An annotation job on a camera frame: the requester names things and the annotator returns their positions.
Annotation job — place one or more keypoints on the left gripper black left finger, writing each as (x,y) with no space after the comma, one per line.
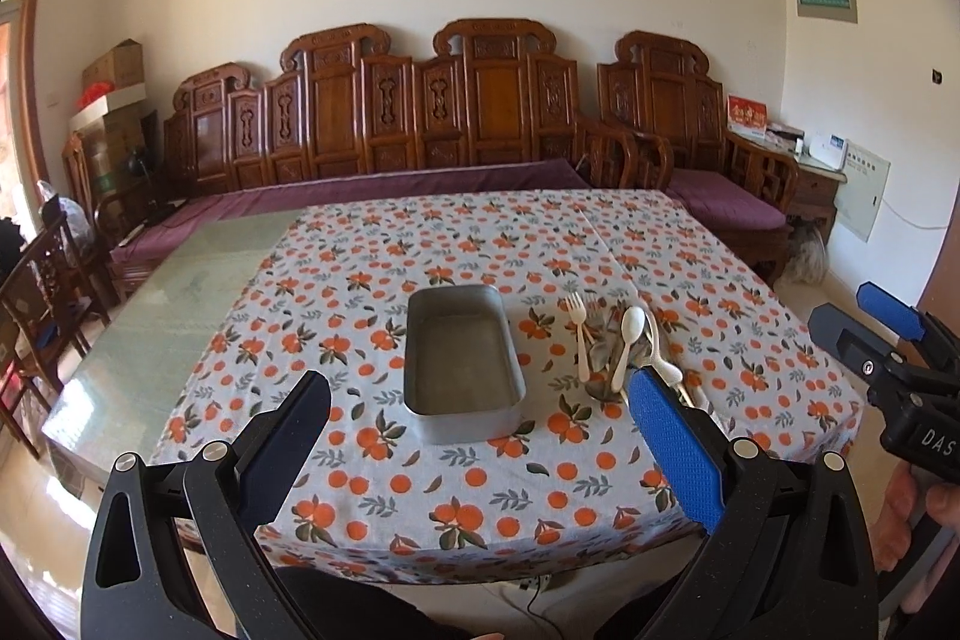
(137,582)

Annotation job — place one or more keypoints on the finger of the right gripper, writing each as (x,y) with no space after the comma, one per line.
(853,344)

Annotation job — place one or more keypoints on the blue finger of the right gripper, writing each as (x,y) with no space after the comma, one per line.
(904,320)

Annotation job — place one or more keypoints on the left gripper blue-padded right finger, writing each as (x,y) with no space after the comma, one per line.
(785,553)

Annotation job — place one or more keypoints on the cream plastic spoon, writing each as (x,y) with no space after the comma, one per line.
(632,328)

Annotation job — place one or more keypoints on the cream plastic fork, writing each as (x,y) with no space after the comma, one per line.
(577,311)

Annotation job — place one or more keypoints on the white plastic bag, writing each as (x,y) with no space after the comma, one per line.
(808,256)

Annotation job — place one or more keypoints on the white electrical panel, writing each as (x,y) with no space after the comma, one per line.
(859,198)

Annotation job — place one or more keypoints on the wooden side table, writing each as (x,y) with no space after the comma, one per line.
(814,198)

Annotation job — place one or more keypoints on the white ceramic spoon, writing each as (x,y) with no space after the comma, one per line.
(670,374)

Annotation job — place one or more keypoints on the purple armchair cushion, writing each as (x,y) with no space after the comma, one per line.
(719,204)

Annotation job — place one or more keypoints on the red calendar card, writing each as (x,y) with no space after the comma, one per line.
(747,117)

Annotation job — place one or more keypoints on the orange-print tablecloth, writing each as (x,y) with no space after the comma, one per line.
(575,484)

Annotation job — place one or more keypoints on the stainless steel fork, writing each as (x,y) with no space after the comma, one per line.
(598,347)

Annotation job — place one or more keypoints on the dark wooden chair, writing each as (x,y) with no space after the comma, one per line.
(46,300)

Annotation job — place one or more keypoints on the carved wooden armchair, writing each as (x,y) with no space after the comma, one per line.
(660,86)

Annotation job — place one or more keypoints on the grey metal tray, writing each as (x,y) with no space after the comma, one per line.
(462,380)

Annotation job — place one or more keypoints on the carved wooden sofa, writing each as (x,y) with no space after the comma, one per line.
(495,91)

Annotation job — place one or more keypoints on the stacked cardboard boxes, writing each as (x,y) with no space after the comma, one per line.
(105,136)

